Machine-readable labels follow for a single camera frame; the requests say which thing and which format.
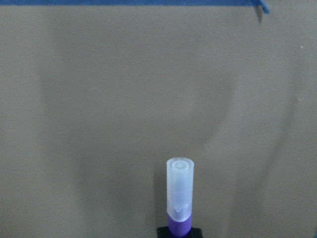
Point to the purple highlighter pen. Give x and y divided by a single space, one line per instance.
179 195

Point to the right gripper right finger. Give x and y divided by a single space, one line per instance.
195 233

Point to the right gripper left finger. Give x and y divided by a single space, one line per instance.
163 232

